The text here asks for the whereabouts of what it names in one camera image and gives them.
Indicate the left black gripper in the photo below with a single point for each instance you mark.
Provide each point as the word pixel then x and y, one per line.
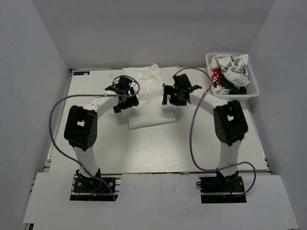
pixel 133 101

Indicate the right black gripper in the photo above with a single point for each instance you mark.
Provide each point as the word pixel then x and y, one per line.
pixel 169 90

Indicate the white cartoon print t-shirt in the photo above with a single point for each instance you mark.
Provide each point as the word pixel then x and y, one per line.
pixel 150 111

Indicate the white red-print t-shirt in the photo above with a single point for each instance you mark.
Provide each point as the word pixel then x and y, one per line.
pixel 224 87

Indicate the white green-lettered t-shirt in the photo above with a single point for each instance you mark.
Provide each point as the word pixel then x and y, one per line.
pixel 234 68

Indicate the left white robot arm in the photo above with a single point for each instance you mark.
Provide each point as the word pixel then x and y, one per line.
pixel 81 130

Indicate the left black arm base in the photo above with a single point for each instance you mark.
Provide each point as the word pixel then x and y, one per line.
pixel 90 189

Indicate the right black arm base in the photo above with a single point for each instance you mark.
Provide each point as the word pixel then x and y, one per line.
pixel 213 193

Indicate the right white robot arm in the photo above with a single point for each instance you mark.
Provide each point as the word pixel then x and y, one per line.
pixel 229 121

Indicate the blue table label sticker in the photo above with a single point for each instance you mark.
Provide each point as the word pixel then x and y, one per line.
pixel 81 73

